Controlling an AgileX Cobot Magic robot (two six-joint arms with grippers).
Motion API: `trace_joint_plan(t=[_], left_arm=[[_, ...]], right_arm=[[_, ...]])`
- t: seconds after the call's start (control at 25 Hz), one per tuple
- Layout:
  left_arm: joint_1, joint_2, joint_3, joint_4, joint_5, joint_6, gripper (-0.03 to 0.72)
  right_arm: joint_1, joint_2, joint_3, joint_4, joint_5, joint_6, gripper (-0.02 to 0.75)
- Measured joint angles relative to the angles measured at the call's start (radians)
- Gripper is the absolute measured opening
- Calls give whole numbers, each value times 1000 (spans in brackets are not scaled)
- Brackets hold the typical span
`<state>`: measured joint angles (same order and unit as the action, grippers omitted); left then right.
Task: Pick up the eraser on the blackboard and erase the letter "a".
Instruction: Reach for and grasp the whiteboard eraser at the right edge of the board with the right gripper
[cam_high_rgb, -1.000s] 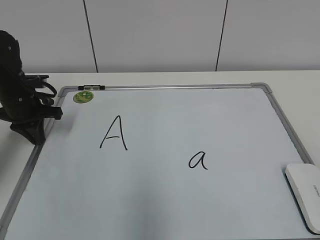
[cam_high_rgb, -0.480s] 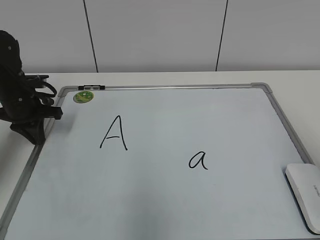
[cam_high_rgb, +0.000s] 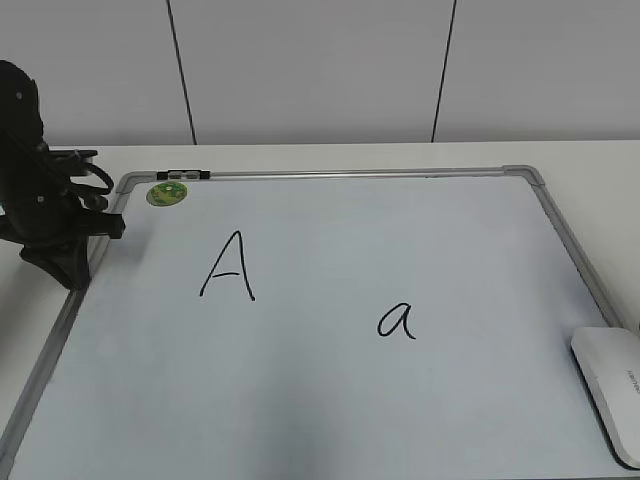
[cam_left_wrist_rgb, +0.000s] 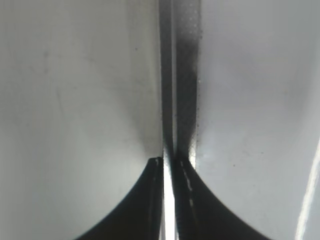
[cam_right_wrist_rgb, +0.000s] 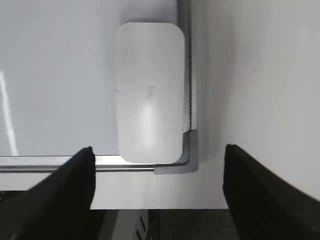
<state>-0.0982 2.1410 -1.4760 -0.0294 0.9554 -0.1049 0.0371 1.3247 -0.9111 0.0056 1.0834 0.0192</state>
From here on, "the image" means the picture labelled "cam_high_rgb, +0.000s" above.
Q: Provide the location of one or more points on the black clear frame clip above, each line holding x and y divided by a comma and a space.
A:
183, 175

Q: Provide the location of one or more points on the white board with grey frame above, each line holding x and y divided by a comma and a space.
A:
352, 325

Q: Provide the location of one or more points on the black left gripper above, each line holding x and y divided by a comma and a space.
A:
55, 232

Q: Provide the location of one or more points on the white board eraser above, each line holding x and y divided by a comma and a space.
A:
609, 361

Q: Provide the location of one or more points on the round green magnet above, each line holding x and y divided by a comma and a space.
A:
166, 194

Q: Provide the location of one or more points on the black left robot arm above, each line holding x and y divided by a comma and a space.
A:
29, 168

